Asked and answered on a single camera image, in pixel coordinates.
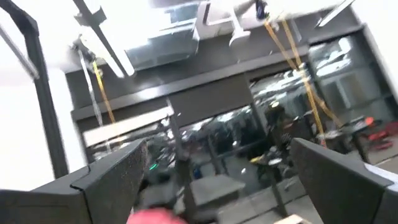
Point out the black rig post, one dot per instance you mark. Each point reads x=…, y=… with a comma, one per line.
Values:
x=46, y=109

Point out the grey table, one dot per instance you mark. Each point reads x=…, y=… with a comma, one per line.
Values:
x=214, y=186

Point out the black equipment stand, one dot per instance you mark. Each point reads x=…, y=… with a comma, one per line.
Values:
x=275, y=124

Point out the black pole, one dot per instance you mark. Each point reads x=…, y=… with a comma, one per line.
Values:
x=183, y=174

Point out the red chairs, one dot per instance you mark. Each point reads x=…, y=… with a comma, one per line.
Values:
x=377, y=137

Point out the white tube light fixture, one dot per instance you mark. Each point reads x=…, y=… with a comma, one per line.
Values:
x=109, y=49

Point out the pink dragon fruit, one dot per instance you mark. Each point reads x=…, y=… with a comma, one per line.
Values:
x=155, y=217

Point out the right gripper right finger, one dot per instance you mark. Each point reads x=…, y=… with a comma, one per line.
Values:
x=342, y=193

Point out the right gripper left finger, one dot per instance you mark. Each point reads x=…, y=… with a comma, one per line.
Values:
x=93, y=196

